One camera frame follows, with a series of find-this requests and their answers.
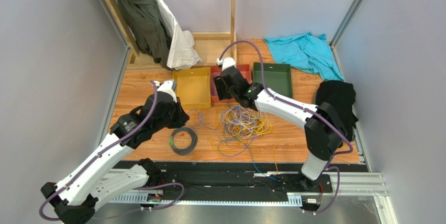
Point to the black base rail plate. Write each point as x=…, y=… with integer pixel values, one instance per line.
x=238, y=181

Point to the cyan cloth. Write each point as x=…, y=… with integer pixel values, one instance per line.
x=306, y=52

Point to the yellow plastic bin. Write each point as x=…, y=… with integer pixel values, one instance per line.
x=193, y=87

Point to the black cloth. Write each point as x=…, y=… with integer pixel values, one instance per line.
x=341, y=96

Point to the white cloth hanging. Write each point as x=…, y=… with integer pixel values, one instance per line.
x=182, y=54

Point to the red plastic bin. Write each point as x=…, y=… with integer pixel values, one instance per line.
x=215, y=71

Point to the wooden frame stand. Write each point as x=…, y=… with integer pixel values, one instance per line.
x=208, y=44

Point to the olive green cloth hanging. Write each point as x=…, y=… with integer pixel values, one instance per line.
x=144, y=19

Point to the green plastic bin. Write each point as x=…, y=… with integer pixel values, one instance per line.
x=278, y=77

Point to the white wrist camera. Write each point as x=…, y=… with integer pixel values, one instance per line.
x=225, y=63
x=168, y=86

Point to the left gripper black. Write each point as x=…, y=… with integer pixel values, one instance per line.
x=182, y=116

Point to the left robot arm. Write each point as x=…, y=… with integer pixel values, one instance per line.
x=76, y=198

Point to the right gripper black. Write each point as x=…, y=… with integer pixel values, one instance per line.
x=223, y=86

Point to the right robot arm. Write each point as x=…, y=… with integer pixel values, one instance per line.
x=324, y=130

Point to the aluminium frame rail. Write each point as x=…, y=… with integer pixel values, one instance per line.
x=363, y=190

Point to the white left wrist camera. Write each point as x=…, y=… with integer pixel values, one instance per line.
x=168, y=86

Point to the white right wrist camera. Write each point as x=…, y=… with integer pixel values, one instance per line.
x=225, y=63

